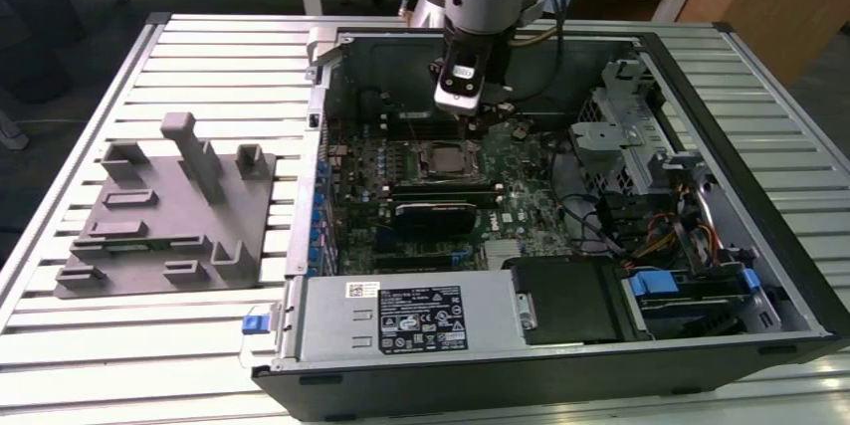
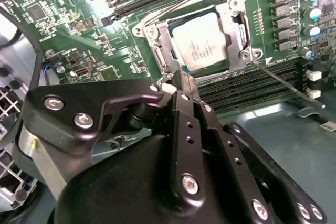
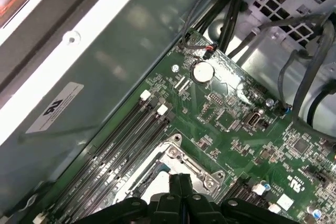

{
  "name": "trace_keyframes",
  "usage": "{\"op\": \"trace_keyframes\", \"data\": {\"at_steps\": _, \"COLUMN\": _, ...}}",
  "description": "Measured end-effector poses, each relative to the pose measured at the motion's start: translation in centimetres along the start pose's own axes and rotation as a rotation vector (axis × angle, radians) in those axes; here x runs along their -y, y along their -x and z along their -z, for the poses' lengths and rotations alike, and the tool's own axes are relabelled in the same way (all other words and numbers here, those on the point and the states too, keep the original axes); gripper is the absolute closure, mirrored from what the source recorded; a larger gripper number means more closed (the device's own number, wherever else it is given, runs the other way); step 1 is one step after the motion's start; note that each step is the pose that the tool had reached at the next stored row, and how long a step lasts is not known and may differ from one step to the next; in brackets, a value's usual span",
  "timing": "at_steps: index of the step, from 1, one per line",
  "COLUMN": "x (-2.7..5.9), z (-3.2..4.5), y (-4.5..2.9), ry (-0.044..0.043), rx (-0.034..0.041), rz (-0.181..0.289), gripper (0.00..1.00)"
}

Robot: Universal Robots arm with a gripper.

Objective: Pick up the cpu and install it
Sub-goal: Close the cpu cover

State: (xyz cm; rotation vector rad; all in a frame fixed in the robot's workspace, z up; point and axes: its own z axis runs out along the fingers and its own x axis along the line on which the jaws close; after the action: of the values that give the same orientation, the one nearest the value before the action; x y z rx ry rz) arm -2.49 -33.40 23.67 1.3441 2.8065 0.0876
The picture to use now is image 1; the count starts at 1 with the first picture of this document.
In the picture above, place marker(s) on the silver CPU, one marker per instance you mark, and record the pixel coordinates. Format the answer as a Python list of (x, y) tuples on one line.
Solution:
[(446, 160)]

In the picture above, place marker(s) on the CPU socket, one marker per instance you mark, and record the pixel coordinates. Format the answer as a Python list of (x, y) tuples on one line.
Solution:
[(422, 174)]

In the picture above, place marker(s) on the round coin battery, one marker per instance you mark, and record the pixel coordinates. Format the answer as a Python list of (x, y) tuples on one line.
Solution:
[(524, 130)]

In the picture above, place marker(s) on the silver metal drive cage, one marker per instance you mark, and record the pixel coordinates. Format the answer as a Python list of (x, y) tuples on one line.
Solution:
[(599, 141)]

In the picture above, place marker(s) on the green motherboard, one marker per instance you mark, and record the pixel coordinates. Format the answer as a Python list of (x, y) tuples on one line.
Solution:
[(532, 181)]

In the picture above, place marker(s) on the black graphics card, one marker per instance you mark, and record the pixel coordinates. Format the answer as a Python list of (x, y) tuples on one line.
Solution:
[(436, 221)]

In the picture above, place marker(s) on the silver chip heat sink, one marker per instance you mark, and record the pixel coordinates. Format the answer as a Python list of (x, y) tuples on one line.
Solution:
[(505, 252)]

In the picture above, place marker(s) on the short black expansion slot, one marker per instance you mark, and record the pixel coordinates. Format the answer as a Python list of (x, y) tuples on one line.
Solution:
[(416, 262)]

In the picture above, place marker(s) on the brown wooden cabinet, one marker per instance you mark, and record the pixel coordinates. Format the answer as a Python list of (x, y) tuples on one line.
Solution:
[(784, 7)]

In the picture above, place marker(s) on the silver power supply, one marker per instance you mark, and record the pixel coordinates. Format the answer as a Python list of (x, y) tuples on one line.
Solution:
[(333, 320)]

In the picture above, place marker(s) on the blue case latch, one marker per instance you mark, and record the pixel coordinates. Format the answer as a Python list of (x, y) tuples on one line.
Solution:
[(256, 325)]

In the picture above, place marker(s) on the grey parts rack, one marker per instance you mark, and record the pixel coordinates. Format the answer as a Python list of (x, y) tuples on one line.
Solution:
[(173, 266)]

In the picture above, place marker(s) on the black open PC case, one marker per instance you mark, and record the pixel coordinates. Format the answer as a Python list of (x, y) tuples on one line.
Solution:
[(465, 390)]

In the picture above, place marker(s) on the green RAM stick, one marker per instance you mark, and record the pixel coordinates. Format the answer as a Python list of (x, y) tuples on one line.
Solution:
[(144, 246)]

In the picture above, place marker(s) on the grey stand foot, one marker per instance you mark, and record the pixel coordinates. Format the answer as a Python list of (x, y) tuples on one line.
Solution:
[(14, 139)]

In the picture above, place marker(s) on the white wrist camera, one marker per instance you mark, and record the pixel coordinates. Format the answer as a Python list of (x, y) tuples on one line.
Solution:
[(456, 99)]

